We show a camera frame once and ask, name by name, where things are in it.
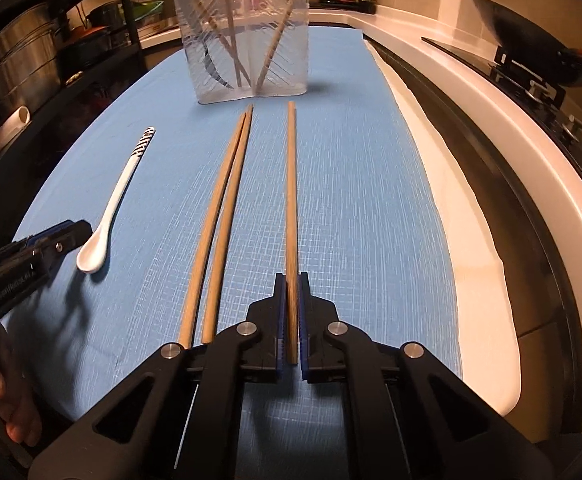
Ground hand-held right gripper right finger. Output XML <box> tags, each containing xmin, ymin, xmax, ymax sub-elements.
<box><xmin>298</xmin><ymin>271</ymin><xmax>555</xmax><ymax>480</ymax></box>

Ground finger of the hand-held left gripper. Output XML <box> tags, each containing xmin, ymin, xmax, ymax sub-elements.
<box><xmin>20</xmin><ymin>220</ymin><xmax>94</xmax><ymax>275</ymax></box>
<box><xmin>30</xmin><ymin>220</ymin><xmax>80</xmax><ymax>242</ymax></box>

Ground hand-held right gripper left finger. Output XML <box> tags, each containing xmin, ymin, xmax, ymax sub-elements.
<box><xmin>28</xmin><ymin>273</ymin><xmax>288</xmax><ymax>480</ymax></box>

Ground white spoon striped handle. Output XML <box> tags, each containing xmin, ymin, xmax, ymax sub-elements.
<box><xmin>77</xmin><ymin>127</ymin><xmax>156</xmax><ymax>274</ymax></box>

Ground wooden chopstick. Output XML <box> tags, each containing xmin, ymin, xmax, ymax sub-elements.
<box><xmin>221</xmin><ymin>0</ymin><xmax>252</xmax><ymax>89</ymax></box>
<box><xmin>202</xmin><ymin>105</ymin><xmax>255</xmax><ymax>345</ymax></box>
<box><xmin>256</xmin><ymin>0</ymin><xmax>318</xmax><ymax>90</ymax></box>
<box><xmin>188</xmin><ymin>0</ymin><xmax>246</xmax><ymax>89</ymax></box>
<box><xmin>260</xmin><ymin>0</ymin><xmax>304</xmax><ymax>88</ymax></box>
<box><xmin>285</xmin><ymin>101</ymin><xmax>300</xmax><ymax>365</ymax></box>

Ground bundle of wooden chopsticks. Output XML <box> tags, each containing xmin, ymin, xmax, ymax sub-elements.
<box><xmin>177</xmin><ymin>112</ymin><xmax>248</xmax><ymax>350</ymax></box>

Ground clear plastic utensil container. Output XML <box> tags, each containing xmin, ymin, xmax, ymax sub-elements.
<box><xmin>173</xmin><ymin>0</ymin><xmax>312</xmax><ymax>106</ymax></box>

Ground person's left hand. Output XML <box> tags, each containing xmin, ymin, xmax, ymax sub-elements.
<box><xmin>0</xmin><ymin>332</ymin><xmax>44</xmax><ymax>448</ymax></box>

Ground white paper roll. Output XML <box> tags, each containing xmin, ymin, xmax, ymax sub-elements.
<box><xmin>0</xmin><ymin>106</ymin><xmax>32</xmax><ymax>161</ymax></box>

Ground blue mat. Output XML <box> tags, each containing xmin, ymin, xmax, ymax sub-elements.
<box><xmin>13</xmin><ymin>25</ymin><xmax>468</xmax><ymax>480</ymax></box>

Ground stacked steel pots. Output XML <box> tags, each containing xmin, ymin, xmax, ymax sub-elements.
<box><xmin>0</xmin><ymin>2</ymin><xmax>64</xmax><ymax>117</ymax></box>

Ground black shelf rack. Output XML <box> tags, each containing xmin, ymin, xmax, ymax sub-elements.
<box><xmin>0</xmin><ymin>0</ymin><xmax>145</xmax><ymax>211</ymax></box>

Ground black gas stove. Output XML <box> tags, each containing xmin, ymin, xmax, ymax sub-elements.
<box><xmin>421</xmin><ymin>35</ymin><xmax>582</xmax><ymax>173</ymax></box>

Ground black wok wooden handle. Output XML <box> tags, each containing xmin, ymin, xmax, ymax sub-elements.
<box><xmin>471</xmin><ymin>0</ymin><xmax>582</xmax><ymax>87</ymax></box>

